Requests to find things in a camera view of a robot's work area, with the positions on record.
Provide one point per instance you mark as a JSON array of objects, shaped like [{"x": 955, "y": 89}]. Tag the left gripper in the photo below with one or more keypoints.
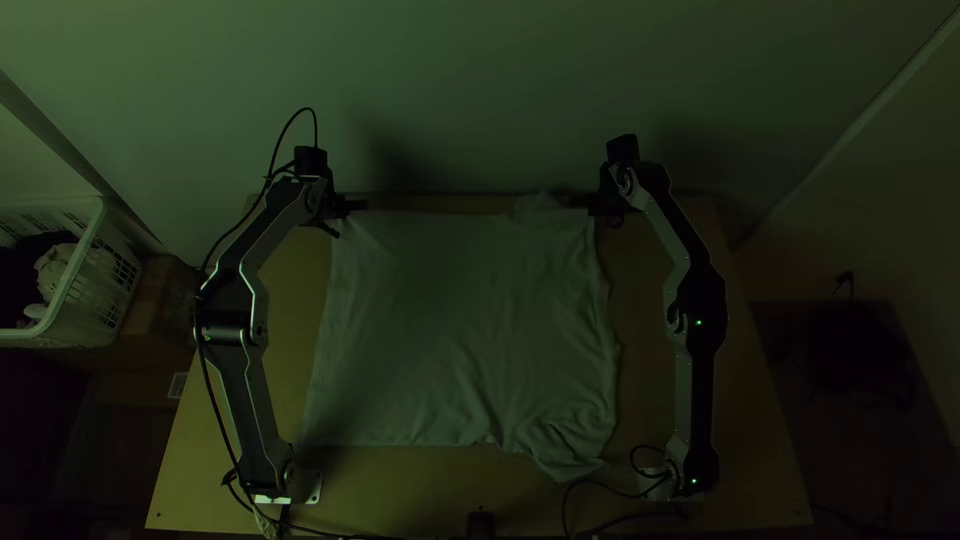
[{"x": 346, "y": 204}]

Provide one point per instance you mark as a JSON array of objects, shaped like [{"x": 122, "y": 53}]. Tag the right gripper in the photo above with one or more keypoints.
[{"x": 604, "y": 204}]

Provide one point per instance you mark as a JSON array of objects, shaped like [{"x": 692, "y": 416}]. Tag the white t-shirt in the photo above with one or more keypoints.
[{"x": 465, "y": 330}]

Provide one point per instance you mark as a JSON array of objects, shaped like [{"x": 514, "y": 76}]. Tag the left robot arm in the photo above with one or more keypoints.
[{"x": 238, "y": 300}]

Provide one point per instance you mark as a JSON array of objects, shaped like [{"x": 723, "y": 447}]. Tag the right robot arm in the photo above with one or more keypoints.
[{"x": 694, "y": 330}]

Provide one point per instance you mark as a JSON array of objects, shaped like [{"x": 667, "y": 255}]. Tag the brown cardboard box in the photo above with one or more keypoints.
[{"x": 154, "y": 322}]

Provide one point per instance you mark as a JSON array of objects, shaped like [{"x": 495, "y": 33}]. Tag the white laundry basket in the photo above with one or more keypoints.
[{"x": 90, "y": 292}]

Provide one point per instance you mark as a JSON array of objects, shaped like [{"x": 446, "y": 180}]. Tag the heap of clothes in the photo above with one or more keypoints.
[{"x": 45, "y": 274}]

